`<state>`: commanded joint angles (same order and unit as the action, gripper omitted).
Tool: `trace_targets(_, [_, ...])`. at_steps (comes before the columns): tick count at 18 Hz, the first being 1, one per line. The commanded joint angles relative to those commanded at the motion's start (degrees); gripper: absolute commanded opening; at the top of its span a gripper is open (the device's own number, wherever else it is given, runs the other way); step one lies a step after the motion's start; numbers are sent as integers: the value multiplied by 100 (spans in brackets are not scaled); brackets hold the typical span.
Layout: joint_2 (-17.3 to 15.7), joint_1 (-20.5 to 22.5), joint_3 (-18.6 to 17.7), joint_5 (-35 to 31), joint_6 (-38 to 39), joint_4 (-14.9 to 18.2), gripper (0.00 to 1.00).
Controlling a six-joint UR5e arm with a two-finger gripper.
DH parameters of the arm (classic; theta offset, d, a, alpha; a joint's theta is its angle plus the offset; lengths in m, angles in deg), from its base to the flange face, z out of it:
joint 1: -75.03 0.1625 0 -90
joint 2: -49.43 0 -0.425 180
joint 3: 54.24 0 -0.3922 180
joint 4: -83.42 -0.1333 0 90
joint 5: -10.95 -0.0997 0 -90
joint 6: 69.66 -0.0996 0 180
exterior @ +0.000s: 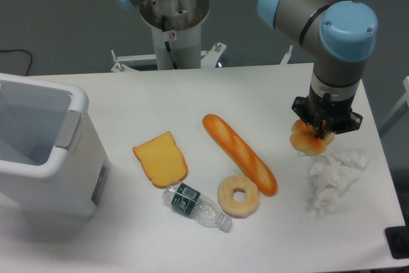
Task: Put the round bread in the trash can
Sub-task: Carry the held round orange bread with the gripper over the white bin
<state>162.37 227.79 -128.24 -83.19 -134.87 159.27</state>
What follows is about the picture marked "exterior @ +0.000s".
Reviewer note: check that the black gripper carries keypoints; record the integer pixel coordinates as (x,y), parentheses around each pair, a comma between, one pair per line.
(328,108)

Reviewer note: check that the round twisted bread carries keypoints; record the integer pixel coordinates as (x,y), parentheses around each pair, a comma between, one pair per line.
(303,139)

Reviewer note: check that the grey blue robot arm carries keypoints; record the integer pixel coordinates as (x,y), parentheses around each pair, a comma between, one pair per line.
(340,34)

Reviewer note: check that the long baguette bread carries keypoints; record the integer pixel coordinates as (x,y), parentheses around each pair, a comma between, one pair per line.
(241,153)

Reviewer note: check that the toast bread slice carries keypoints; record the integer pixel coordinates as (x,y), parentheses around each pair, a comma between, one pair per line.
(161,160)

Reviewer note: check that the white trash can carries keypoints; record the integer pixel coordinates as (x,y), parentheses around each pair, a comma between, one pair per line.
(52,158)

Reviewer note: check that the crumpled white tissue paper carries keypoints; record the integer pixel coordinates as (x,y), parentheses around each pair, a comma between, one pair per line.
(331,175)

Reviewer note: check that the black object at table edge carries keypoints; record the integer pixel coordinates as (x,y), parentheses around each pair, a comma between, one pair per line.
(397,239)

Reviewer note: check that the clear plastic water bottle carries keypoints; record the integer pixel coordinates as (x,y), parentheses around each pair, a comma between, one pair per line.
(190,202)

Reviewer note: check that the white post at right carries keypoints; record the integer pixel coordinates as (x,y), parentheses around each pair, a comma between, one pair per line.
(396,112)

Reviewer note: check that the white metal frame bracket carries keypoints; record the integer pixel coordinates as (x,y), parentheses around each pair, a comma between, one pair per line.
(209,59)

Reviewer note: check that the ring donut bread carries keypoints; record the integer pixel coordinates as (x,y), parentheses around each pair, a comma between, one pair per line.
(238,196)

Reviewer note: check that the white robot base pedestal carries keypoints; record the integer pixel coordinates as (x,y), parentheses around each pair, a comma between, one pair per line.
(176,27)

